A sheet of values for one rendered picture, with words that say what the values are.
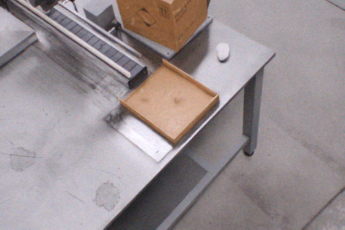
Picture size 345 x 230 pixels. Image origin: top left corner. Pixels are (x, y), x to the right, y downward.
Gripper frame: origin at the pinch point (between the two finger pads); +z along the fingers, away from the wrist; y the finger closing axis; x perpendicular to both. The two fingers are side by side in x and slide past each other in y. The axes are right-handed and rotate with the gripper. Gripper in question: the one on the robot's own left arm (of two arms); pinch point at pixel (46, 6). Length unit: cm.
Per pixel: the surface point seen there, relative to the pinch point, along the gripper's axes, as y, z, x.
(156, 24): -18, -35, 39
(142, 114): 12, -35, 62
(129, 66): 0, -28, 44
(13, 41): 20.9, 4.9, 3.0
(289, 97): -87, 21, 123
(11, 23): 14.1, 11.1, -5.4
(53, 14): -1.4, 3.3, 4.2
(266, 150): -47, 15, 131
